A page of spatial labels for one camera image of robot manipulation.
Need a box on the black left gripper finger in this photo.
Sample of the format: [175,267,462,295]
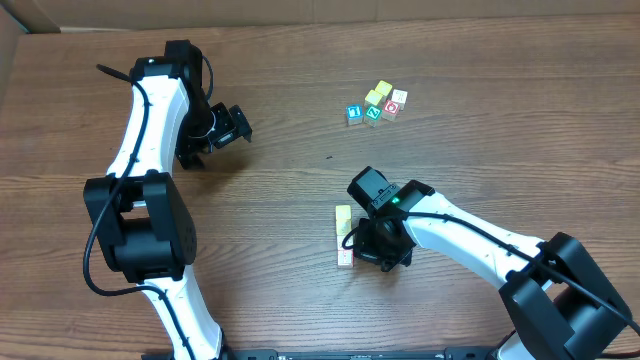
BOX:
[175,148,205,170]
[229,105,253,142]

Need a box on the yellow S letter block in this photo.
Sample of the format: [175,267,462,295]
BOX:
[337,236,353,250]

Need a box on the red I letter block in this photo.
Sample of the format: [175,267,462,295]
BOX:
[337,249,354,268]

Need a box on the yellow G letter block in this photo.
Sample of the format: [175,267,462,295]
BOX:
[336,219,352,237]

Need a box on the yellow K letter block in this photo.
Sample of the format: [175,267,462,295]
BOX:
[335,205,352,221]

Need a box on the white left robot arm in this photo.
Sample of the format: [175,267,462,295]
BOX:
[83,40,252,359]

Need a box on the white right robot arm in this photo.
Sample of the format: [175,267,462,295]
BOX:
[343,167,639,360]

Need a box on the blue letter block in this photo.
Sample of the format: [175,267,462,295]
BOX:
[346,104,364,126]

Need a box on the green Z letter block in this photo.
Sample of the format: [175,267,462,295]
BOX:
[364,106,382,127]

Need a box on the red picture block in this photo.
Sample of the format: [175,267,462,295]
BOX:
[381,100,400,121]

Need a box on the yellow block near cluster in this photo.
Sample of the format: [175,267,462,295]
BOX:
[364,90,384,108]

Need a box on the yellow block cluster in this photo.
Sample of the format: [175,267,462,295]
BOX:
[364,90,384,108]
[375,80,393,98]

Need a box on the white picture block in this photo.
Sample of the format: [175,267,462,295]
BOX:
[391,89,408,110]

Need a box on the yellow block far cluster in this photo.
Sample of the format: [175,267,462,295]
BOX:
[375,80,393,98]

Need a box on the cardboard box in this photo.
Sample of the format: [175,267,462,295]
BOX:
[1,0,639,33]

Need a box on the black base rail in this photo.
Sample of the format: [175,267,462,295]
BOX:
[142,346,586,360]

